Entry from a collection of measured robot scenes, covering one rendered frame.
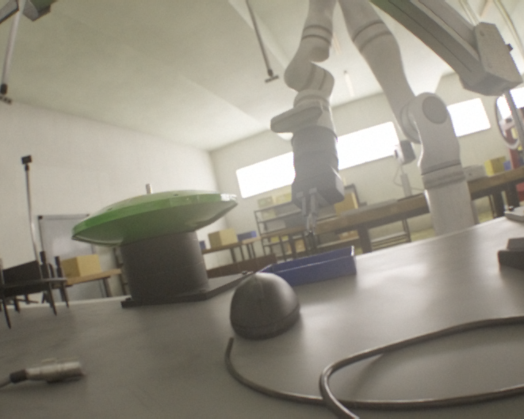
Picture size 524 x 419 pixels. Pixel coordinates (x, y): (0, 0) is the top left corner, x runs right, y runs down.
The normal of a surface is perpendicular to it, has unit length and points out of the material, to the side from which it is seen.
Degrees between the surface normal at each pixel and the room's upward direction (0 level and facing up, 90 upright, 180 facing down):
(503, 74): 90
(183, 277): 90
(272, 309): 50
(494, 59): 90
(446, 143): 90
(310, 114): 153
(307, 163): 71
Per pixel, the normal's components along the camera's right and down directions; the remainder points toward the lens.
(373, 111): -0.37, 0.01
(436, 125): -0.08, 0.00
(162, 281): 0.23, -0.14
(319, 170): -0.59, -0.44
